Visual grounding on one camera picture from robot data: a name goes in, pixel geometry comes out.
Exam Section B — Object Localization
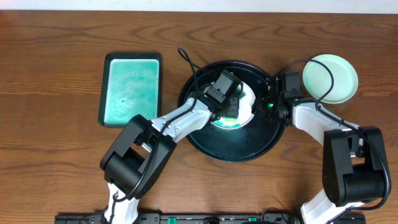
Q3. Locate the yellow green sponge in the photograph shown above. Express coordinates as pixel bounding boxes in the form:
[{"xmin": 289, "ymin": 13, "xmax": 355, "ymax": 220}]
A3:
[{"xmin": 216, "ymin": 117, "xmax": 238, "ymax": 126}]

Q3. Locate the white plate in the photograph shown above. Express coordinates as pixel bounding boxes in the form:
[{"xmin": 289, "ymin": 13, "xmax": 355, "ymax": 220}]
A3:
[{"xmin": 201, "ymin": 76, "xmax": 257, "ymax": 130}]

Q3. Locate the green plate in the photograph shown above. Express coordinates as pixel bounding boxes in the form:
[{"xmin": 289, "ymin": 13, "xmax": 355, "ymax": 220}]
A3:
[{"xmin": 302, "ymin": 54, "xmax": 359, "ymax": 104}]

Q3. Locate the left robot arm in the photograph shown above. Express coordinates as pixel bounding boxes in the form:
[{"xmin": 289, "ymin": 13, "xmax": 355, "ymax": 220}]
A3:
[{"xmin": 99, "ymin": 95, "xmax": 239, "ymax": 223}]

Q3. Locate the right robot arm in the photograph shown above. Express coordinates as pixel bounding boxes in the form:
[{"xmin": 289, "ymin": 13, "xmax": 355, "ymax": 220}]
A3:
[{"xmin": 252, "ymin": 92, "xmax": 392, "ymax": 223}]

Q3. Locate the round dark tray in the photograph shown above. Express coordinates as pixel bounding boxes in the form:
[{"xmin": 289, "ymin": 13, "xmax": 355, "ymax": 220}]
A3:
[{"xmin": 187, "ymin": 60, "xmax": 285, "ymax": 162}]

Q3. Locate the rectangular tray with soapy water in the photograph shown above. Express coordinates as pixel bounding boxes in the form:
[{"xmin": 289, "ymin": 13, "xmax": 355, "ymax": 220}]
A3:
[{"xmin": 98, "ymin": 52, "xmax": 162, "ymax": 128}]

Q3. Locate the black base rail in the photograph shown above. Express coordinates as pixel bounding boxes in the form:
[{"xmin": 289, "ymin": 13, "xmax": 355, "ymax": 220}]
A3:
[{"xmin": 54, "ymin": 212, "xmax": 367, "ymax": 224}]

